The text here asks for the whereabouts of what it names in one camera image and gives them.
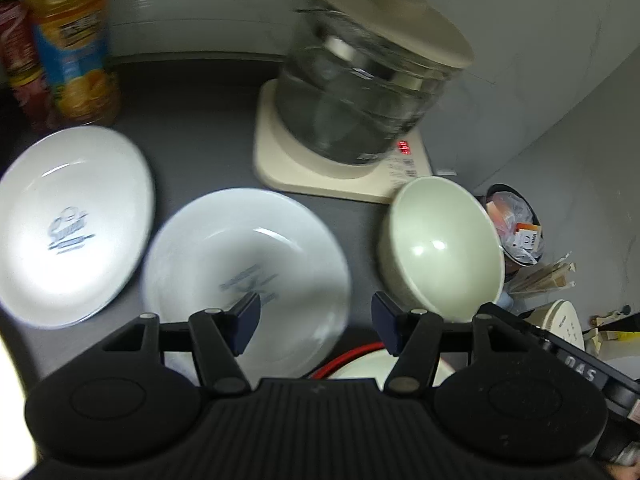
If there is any glass kettle with cream lid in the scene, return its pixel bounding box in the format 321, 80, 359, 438
274, 0, 475, 167

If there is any yellow bag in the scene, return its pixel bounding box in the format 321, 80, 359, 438
599, 330, 640, 359

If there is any pale green bowl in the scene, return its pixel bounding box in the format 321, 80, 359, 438
378, 176, 506, 323

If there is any white rice cooker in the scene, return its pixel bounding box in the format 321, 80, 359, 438
524, 300, 586, 352

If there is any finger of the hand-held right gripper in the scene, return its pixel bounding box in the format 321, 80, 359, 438
481, 301, 547, 350

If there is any red-rimmed cream bowl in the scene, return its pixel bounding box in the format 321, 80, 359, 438
309, 344, 457, 393

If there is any white plate with blue logo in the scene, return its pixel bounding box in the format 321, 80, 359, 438
141, 187, 351, 378
0, 126, 156, 330

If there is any bundle of chopstick packets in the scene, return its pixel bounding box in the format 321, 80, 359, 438
507, 254, 577, 295

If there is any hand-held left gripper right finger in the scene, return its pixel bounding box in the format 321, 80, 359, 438
371, 291, 507, 394

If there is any red chips can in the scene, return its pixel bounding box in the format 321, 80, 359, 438
11, 77, 58, 134
0, 0, 40, 86

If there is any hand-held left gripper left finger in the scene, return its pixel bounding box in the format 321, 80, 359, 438
102, 292, 262, 395

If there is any brown trash bin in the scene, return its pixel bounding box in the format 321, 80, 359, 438
485, 184, 544, 282

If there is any cream kettle base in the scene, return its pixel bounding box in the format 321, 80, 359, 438
253, 79, 433, 205

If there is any orange juice bottle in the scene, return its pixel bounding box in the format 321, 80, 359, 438
27, 0, 122, 127

